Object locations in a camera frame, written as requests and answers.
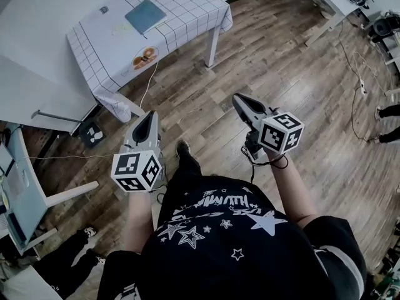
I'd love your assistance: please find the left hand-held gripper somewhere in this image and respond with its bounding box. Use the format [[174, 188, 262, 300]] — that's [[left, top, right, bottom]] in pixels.
[[111, 110, 166, 194]]

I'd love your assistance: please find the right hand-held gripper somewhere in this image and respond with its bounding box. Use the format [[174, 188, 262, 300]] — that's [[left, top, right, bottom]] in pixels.
[[232, 92, 305, 161]]

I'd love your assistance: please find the blue-grey notebook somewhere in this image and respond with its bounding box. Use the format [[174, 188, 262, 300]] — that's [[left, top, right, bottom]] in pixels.
[[124, 0, 168, 36]]

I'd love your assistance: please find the person's right forearm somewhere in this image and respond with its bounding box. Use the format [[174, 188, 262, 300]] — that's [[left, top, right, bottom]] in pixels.
[[269, 154, 319, 225]]

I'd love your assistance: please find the person's left forearm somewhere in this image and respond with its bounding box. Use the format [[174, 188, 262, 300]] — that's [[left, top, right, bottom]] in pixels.
[[122, 191, 158, 256]]

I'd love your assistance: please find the person's left shoe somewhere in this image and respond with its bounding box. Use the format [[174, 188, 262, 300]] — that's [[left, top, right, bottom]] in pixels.
[[176, 139, 190, 159]]

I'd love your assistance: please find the black footprint floor mat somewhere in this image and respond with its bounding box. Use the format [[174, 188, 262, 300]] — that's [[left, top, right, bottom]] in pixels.
[[78, 122, 106, 148]]

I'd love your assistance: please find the grey metal bar foot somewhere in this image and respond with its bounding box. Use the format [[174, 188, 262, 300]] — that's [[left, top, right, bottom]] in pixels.
[[30, 109, 86, 125]]

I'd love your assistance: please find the white checked tablecloth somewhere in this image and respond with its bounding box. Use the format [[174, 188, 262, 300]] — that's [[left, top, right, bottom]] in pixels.
[[66, 0, 234, 123]]

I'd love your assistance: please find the white partition board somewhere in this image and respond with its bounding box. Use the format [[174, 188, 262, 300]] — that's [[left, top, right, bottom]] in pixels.
[[0, 54, 98, 134]]

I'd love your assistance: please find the pale blue-grey desk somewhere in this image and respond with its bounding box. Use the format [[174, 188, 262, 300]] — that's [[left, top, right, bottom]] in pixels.
[[0, 122, 100, 256]]

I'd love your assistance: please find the black star print t-shirt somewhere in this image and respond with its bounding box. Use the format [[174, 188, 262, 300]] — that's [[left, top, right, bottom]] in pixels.
[[99, 175, 368, 300]]

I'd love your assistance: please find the black round bin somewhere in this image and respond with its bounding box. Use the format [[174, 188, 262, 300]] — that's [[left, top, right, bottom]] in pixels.
[[373, 11, 395, 40]]

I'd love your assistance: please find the white cable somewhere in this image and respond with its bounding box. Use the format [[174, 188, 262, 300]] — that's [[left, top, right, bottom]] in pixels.
[[139, 59, 159, 109]]

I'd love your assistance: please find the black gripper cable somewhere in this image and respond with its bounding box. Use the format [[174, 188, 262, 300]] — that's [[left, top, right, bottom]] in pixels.
[[241, 145, 288, 184]]

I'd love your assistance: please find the thin beige floor cable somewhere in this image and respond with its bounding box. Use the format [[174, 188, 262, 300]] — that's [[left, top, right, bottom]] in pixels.
[[21, 152, 121, 161]]

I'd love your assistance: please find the black floor cable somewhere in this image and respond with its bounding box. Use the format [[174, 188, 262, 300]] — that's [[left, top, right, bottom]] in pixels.
[[339, 20, 376, 142]]

